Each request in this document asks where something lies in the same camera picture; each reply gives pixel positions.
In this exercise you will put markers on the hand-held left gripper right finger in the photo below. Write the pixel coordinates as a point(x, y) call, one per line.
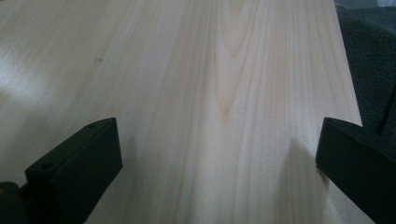
point(361, 161)

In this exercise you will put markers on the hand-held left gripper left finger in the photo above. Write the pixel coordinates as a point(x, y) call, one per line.
point(77, 168)

